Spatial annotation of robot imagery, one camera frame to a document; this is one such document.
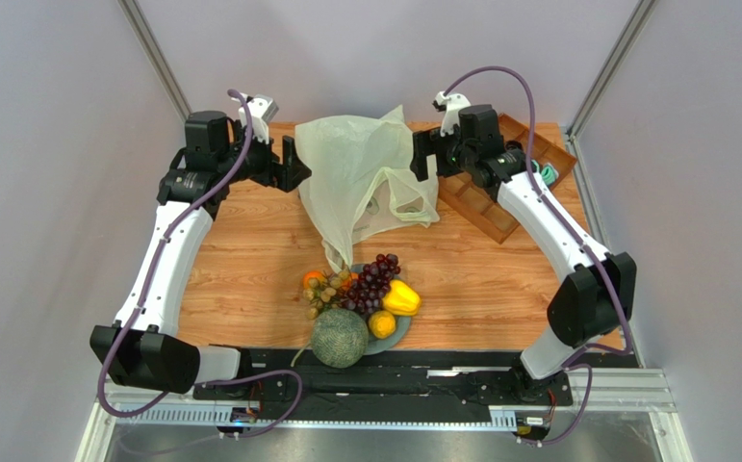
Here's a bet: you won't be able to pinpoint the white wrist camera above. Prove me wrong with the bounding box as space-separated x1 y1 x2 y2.
433 91 471 137
238 94 279 144

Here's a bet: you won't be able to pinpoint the fake dark red grapes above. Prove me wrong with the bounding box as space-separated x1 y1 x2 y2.
341 253 400 318

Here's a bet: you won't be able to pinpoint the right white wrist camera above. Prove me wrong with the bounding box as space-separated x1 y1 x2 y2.
433 91 471 137

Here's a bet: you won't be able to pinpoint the purple cable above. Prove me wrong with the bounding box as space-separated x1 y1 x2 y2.
442 65 634 355
95 89 255 419

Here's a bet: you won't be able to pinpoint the fake netted melon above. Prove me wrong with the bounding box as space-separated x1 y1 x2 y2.
290 309 370 369

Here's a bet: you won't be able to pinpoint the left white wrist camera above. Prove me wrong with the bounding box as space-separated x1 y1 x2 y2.
238 94 279 144

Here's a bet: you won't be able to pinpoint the fake yellow bell pepper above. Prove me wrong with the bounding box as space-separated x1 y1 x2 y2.
382 279 422 317

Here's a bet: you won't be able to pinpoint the teal rolled sock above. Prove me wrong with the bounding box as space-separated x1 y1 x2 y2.
533 161 559 187

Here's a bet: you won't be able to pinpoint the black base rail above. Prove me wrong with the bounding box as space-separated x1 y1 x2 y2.
193 348 574 429

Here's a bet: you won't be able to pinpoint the fake green orange mango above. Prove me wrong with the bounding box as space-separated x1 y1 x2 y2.
302 270 328 290

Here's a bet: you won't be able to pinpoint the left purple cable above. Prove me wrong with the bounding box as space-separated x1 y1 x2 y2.
95 89 255 419

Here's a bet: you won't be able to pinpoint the fake brown longan bunch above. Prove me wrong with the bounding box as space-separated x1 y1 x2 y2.
302 269 353 321

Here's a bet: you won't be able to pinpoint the translucent pale green plastic bag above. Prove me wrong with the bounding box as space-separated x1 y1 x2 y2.
294 106 440 270

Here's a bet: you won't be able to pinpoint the grey round plate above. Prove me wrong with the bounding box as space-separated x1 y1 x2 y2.
359 273 413 355

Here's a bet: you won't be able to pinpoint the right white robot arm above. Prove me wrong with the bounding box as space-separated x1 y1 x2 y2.
411 94 637 380

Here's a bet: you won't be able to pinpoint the fake yellow lemon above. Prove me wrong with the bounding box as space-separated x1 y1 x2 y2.
368 310 397 340

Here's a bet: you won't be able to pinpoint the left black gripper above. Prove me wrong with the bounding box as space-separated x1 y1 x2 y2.
217 120 311 193

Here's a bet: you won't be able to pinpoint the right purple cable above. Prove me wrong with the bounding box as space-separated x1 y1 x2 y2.
442 65 634 355

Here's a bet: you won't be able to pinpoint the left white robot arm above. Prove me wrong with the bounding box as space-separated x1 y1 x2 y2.
90 110 311 394

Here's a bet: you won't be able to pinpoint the brown wooden divided tray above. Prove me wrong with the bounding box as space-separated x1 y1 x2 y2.
439 114 576 244

